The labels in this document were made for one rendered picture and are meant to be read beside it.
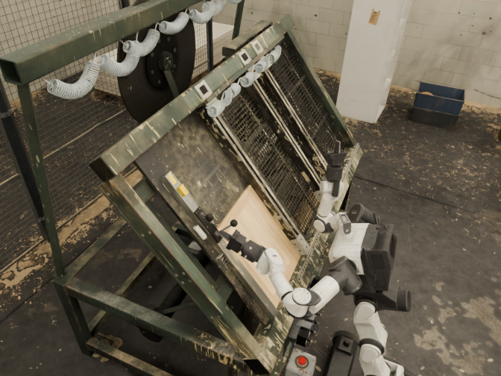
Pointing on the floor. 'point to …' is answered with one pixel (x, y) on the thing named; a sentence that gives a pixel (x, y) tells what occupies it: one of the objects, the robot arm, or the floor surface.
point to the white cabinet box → (370, 57)
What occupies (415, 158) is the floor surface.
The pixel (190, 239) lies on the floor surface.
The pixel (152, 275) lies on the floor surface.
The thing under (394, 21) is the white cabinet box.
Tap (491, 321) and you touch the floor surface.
